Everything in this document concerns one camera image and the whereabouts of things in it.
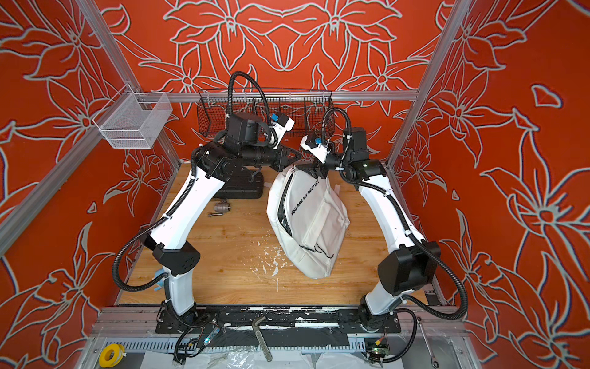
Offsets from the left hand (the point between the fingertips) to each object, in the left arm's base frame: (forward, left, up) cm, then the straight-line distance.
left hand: (300, 151), depth 64 cm
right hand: (+6, -1, -6) cm, 9 cm away
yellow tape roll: (-48, +54, -43) cm, 84 cm away
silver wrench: (-43, -43, -42) cm, 74 cm away
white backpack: (-7, -4, -27) cm, 28 cm away
